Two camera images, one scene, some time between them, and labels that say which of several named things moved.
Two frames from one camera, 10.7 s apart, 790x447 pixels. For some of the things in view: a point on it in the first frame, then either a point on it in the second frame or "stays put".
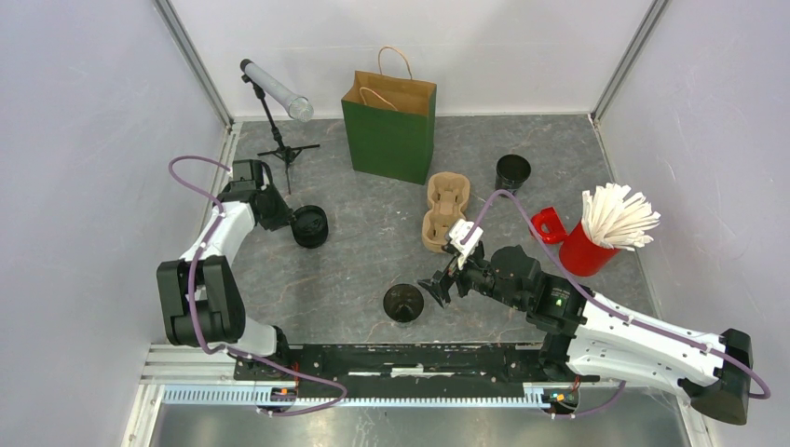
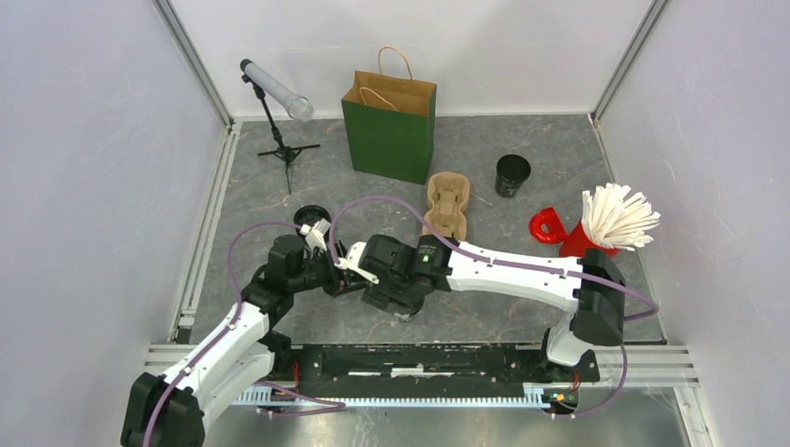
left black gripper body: x=278 y=211 -> x=321 y=272
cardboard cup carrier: x=447 y=196 stays put
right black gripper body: x=476 y=276 -> x=379 y=294
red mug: x=579 y=253 stays put
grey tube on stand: x=300 y=108 stays put
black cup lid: x=309 y=227 stays put
